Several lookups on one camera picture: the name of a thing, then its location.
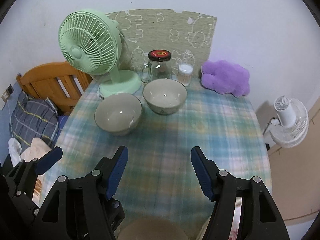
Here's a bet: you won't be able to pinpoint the plaid tablecloth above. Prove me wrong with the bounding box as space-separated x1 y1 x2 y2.
41 80 272 239

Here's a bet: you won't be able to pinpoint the white standing fan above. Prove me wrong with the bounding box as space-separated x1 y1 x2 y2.
270 96 309 148

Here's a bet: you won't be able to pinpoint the beige cabinet door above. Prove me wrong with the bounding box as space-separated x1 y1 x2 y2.
268 101 319 225

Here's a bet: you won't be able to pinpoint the green cartoon wall mat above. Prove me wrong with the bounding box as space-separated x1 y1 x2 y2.
107 9 217 77

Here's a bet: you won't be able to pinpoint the wall power outlet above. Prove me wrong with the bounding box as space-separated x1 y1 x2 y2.
1 85 14 103

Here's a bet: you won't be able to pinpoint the glass jar with black lid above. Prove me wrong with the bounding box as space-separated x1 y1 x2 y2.
140 49 172 83

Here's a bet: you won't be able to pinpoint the blue plaid pillow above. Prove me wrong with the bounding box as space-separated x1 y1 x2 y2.
10 92 59 151

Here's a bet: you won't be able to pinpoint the purple plush toy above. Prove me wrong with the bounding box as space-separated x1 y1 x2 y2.
201 60 250 98

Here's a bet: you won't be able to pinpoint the cotton swab container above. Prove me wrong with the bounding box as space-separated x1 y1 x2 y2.
177 64 193 87

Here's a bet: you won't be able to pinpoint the green desk fan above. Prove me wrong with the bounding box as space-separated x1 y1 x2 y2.
58 9 142 98

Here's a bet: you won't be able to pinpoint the white cloth on bed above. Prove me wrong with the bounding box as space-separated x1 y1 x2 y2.
8 138 51 166

